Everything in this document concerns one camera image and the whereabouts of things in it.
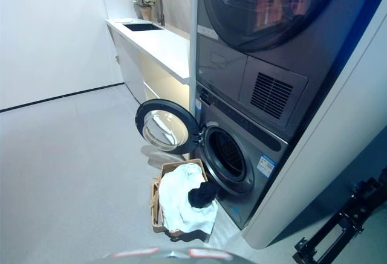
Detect white curved cabinet side panel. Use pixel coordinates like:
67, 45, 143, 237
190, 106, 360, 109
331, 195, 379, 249
241, 16, 387, 246

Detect round washing machine door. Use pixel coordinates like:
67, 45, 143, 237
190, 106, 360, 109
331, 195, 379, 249
135, 98, 204, 156

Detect dark rectangular sink basin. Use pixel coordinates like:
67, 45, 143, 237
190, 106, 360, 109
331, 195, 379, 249
122, 23, 166, 33

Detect white vertical cabinet post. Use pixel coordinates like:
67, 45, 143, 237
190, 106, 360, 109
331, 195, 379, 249
187, 0, 201, 132

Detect white cloth garment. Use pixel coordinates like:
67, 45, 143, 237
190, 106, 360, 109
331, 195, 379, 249
158, 163, 220, 233

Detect black cloth garment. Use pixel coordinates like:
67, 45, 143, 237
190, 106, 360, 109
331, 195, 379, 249
187, 181, 220, 209

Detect white counter cabinet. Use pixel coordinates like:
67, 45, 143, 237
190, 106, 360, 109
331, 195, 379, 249
105, 18, 192, 108

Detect black metal frame stand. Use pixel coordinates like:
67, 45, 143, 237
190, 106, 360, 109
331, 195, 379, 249
291, 177, 387, 264

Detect white flowers in pot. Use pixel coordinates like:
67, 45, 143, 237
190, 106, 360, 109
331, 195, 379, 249
131, 0, 157, 21

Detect grey front-load washing machine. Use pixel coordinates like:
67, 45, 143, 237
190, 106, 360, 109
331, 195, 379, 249
193, 79, 290, 231

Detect grey tumble dryer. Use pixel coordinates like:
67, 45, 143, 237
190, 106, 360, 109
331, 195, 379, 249
195, 0, 377, 144

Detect woven wicker laundry basket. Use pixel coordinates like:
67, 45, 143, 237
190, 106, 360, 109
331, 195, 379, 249
150, 158, 217, 234

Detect bronze gooseneck faucet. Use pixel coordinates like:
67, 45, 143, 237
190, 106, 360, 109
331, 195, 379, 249
140, 0, 166, 27

